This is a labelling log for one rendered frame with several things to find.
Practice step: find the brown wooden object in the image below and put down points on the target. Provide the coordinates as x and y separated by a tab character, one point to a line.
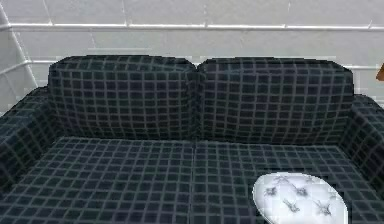
381	73

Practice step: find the black checked sofa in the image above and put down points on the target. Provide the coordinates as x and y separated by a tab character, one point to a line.
133	140

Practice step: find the white tufted round cushion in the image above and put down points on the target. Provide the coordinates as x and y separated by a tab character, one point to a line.
296	200

